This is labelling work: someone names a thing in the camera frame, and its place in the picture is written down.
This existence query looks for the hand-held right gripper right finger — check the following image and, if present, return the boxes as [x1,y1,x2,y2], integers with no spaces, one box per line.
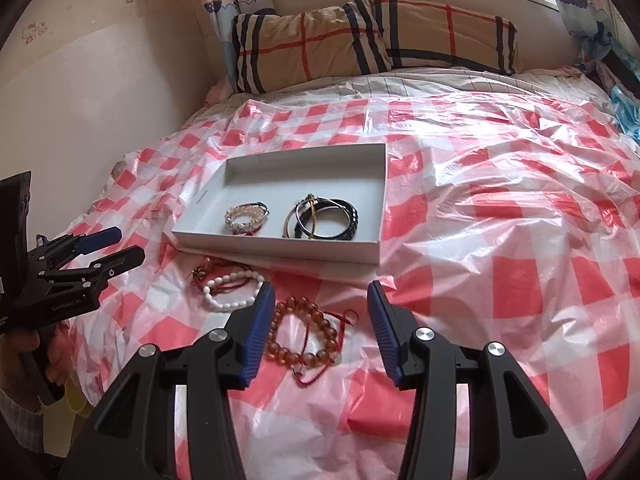
[366,280,588,480]

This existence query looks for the person's left hand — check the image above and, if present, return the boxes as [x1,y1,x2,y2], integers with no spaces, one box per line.
[0,321,77,409]

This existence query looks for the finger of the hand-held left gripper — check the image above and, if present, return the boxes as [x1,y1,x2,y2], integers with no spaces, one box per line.
[35,226,122,262]
[40,245,146,287]

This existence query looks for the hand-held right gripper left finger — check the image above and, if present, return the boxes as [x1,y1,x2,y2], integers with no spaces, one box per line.
[57,281,277,480]

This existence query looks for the pearl bracelet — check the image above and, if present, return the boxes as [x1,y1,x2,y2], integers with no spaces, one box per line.
[224,202,266,236]

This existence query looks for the white oval bead bracelet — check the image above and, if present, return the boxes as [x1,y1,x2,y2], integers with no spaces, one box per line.
[202,270,266,312]

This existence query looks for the striped white bedsheet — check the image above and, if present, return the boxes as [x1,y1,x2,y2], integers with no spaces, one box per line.
[205,66,617,112]

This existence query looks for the black studded bracelet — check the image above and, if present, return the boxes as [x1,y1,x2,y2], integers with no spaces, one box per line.
[294,198,361,242]

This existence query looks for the silver bangle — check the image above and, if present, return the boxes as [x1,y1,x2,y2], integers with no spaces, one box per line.
[247,201,275,235]

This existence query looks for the amber bead bracelet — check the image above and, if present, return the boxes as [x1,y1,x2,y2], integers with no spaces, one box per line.
[266,296,347,368]

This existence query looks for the red checkered plastic sheet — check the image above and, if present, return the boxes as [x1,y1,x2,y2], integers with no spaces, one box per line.
[65,91,640,480]

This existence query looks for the blue plastic bag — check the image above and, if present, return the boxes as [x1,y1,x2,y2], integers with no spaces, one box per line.
[610,85,640,142]

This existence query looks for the plaid pillow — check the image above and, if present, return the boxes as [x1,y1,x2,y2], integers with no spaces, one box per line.
[344,0,522,76]
[232,10,394,95]

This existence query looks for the white cardboard box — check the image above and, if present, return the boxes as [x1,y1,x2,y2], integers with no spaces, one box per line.
[171,143,387,265]

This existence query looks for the thin gold bangle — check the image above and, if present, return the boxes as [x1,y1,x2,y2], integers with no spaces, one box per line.
[281,194,326,241]

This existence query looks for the yellow object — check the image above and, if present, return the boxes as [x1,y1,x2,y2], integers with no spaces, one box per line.
[42,389,103,459]

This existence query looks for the red knotted cord bracelet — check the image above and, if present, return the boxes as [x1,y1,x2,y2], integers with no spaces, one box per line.
[189,256,252,292]

